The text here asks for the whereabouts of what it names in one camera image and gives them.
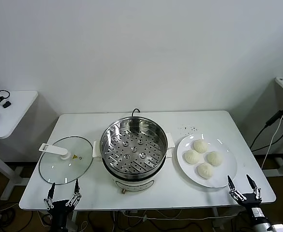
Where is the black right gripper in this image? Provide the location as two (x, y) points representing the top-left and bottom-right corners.
(227, 174), (262, 210)

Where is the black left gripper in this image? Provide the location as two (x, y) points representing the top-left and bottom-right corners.
(44, 179), (82, 216)

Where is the white steamed baozi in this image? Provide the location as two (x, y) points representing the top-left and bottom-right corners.
(206, 151), (223, 167)
(195, 162), (214, 180)
(184, 149), (201, 165)
(193, 139), (209, 154)

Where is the steel steamer pot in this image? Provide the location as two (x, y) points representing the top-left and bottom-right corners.
(92, 132), (176, 194)

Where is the stainless steel steamer basket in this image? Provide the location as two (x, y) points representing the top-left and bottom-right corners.
(100, 116), (168, 175)

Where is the glass pot lid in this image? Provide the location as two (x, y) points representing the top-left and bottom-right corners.
(38, 135), (94, 185)

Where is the white round plate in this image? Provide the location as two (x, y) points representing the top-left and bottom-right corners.
(177, 133), (238, 189)

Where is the white side table rounded top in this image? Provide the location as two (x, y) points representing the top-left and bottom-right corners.
(0, 90), (39, 201)

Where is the white hanging cable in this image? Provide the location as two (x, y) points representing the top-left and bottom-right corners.
(261, 95), (283, 172)

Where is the black cable with adapter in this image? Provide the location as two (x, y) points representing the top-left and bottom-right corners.
(249, 110), (283, 152)

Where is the white floor cable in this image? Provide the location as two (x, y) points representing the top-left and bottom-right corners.
(121, 209), (243, 222)

